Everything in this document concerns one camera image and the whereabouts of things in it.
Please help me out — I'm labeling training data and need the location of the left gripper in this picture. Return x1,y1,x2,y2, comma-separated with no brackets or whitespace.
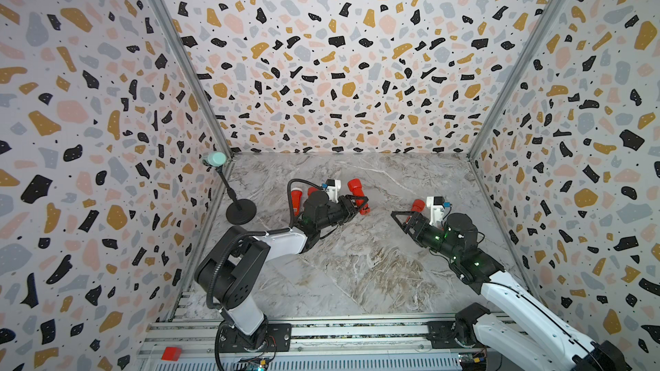
319,196,372,234

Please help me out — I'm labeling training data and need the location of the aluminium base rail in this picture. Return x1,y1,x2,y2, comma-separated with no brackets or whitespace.
136,313,589,371

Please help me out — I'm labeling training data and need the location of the red flashlight white rim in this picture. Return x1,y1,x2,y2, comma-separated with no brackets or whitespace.
290,188,303,216

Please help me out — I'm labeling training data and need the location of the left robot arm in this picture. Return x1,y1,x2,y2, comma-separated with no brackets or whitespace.
194,190,369,353

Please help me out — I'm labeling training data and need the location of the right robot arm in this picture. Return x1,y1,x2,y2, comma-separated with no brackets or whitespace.
391,211,627,370

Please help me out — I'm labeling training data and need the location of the red block on rail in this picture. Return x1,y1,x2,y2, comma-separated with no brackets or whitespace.
161,346,182,362

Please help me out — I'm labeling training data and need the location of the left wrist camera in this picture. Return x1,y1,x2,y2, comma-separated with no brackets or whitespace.
321,180,341,204

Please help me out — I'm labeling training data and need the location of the microphone stand green head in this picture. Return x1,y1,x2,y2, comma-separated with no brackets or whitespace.
203,151,257,225

